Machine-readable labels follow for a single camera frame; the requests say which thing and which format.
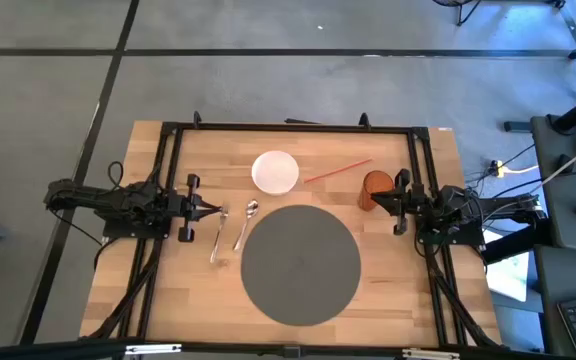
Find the black rail with silver brackets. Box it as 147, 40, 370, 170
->
0, 338, 576, 360

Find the black metal table frame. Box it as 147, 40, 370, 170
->
80, 110, 507, 351

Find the white cable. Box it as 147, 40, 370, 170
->
502, 134, 576, 190

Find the white round bowl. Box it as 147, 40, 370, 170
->
250, 150, 300, 196

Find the grey side desk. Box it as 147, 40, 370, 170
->
530, 114, 576, 360

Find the silver metal fork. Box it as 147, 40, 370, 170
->
209, 203, 230, 265

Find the silver metal spoon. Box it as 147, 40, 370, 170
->
232, 199, 260, 253

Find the white paper sheet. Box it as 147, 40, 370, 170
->
482, 229, 530, 304

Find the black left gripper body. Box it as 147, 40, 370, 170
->
170, 173, 207, 244

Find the grey round woven placemat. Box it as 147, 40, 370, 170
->
240, 204, 362, 328

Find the orange translucent plastic cup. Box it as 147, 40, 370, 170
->
357, 170, 396, 213

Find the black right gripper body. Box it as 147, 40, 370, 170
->
392, 168, 419, 236

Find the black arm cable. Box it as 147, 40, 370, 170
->
106, 160, 126, 190

